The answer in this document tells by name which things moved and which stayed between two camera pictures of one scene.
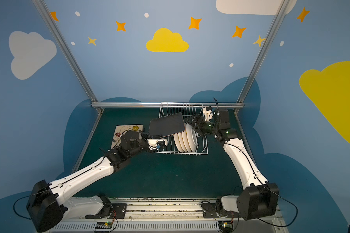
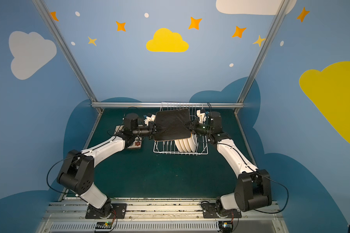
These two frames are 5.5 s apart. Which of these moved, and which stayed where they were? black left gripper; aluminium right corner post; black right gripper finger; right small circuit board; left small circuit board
Moved: black right gripper finger; black left gripper
Stayed: left small circuit board; aluminium right corner post; right small circuit board
